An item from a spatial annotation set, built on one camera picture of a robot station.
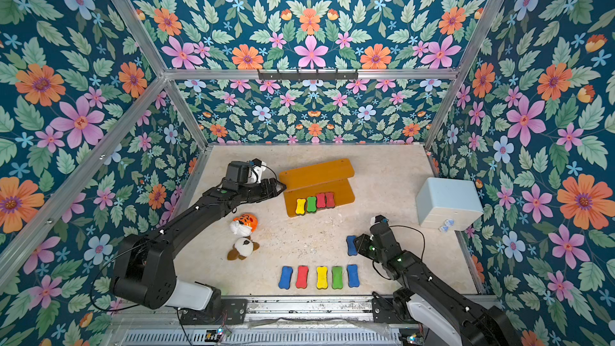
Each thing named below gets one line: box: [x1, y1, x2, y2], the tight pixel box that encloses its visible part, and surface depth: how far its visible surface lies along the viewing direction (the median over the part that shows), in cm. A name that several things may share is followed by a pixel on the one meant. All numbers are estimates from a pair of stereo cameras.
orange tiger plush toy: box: [233, 213, 259, 234], surface depth 90 cm
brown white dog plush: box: [227, 235, 261, 261], surface depth 87 cm
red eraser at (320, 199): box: [316, 193, 326, 209], surface depth 99 cm
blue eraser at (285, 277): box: [277, 265, 294, 290], surface depth 82 cm
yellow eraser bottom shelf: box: [295, 197, 307, 215], surface depth 97 cm
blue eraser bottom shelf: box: [345, 235, 358, 257], surface depth 88 cm
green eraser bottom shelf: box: [306, 196, 318, 214], surface depth 98 cm
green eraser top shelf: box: [331, 265, 344, 290], surface depth 81 cm
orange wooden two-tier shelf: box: [278, 158, 356, 218], surface depth 97 cm
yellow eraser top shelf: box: [316, 265, 329, 290], surface depth 81 cm
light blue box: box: [415, 177, 485, 232], surface depth 86 cm
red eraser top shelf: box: [295, 265, 310, 290], surface depth 82 cm
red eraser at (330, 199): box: [325, 191, 335, 209], surface depth 100 cm
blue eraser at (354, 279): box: [346, 263, 361, 288], surface depth 82 cm
